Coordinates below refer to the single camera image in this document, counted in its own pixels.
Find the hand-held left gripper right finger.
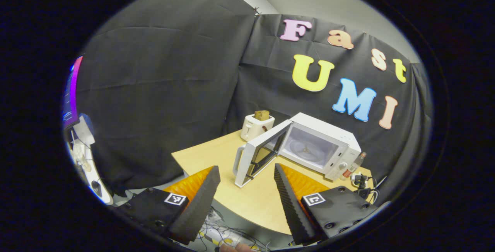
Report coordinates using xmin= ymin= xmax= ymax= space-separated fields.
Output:
xmin=274 ymin=163 xmax=381 ymax=245

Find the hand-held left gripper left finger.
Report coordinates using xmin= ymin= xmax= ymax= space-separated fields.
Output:
xmin=120 ymin=166 xmax=221 ymax=245

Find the white microwave oven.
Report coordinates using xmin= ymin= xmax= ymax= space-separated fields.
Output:
xmin=232 ymin=112 xmax=362 ymax=188

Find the red label plastic bottle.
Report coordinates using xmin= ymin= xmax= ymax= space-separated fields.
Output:
xmin=340 ymin=152 xmax=367 ymax=181

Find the white power strip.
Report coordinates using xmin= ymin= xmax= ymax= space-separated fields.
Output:
xmin=203 ymin=227 xmax=242 ymax=245

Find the white toaster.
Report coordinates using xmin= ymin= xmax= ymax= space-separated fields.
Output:
xmin=241 ymin=110 xmax=275 ymax=141

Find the black backdrop cloth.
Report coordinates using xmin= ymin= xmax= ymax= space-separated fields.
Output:
xmin=75 ymin=0 xmax=434 ymax=196

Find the white box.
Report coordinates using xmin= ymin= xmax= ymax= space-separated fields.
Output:
xmin=73 ymin=114 xmax=96 ymax=146

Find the computer monitor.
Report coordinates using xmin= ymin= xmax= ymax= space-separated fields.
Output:
xmin=62 ymin=56 xmax=84 ymax=129

